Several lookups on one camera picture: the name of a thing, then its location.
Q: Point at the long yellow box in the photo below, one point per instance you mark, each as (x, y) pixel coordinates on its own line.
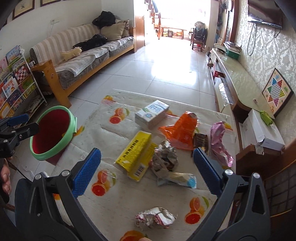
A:
(134, 155)

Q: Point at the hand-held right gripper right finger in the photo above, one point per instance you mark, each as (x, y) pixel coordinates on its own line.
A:
(207, 171)

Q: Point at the green box with papers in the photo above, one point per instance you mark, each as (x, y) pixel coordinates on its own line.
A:
(232, 52)

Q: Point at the white cardboard box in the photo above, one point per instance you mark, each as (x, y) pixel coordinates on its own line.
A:
(261, 134)

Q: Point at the red box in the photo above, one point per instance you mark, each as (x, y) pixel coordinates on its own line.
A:
(217, 73)

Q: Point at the wooden frame striped sofa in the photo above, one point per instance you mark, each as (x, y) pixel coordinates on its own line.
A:
(69, 39)

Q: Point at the clear wrapper blue end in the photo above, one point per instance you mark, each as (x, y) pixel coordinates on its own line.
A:
(180, 179)

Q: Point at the chair with dark bag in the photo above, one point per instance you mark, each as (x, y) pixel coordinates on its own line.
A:
(199, 34)

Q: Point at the long television cabinet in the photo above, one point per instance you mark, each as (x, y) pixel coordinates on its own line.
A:
(242, 83)

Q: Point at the cream plush toy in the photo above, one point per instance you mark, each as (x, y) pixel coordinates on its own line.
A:
(70, 54)

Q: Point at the dark brown wrapper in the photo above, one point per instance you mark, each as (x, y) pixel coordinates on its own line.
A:
(201, 141)

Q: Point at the wall mounted television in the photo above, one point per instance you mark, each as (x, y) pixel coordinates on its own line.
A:
(266, 11)

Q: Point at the light sofa seat cover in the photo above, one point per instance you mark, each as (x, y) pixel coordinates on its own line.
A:
(92, 55)

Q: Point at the black clothing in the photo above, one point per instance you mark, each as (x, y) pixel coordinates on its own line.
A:
(92, 42)

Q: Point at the green bucket with red inside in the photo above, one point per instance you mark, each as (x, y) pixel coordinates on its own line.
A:
(53, 129)

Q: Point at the pink foil wrapper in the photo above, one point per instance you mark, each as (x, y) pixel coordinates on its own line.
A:
(219, 141)

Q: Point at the star pattern checkers board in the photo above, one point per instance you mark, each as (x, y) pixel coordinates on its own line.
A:
(277, 92)

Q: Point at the orange plastic bag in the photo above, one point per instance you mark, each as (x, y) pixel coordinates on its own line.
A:
(182, 132)

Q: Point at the wooden staircase railing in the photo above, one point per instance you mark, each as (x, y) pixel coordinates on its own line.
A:
(155, 16)

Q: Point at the small green packet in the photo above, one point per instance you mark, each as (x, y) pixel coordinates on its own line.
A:
(265, 117)

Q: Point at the person's left hand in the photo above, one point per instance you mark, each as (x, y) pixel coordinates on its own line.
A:
(5, 178)

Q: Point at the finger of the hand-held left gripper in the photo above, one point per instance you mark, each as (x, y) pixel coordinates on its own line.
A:
(25, 132)
(19, 119)

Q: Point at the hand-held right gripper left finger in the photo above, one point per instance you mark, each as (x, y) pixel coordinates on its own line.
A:
(86, 170)

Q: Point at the white milk carton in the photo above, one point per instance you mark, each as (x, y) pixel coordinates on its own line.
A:
(151, 113)

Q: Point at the fruit print tablecloth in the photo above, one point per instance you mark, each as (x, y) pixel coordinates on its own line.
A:
(104, 139)

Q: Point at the brown wooden door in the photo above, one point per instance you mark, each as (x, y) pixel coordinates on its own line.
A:
(139, 32)

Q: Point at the person's leg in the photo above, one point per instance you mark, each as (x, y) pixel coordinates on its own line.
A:
(22, 204)

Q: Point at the beige pillow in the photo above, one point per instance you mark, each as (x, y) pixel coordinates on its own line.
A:
(113, 31)

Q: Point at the round wall clock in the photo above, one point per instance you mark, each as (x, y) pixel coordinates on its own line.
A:
(230, 4)

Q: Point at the dark wooden cabinet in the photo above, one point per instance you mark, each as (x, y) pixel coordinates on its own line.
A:
(254, 160)

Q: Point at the patterned pillow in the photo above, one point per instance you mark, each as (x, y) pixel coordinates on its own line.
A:
(126, 27)

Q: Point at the silver foil wrapper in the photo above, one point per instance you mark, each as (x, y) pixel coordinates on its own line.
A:
(155, 217)

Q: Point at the black bag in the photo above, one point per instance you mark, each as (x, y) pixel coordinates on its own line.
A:
(104, 19)

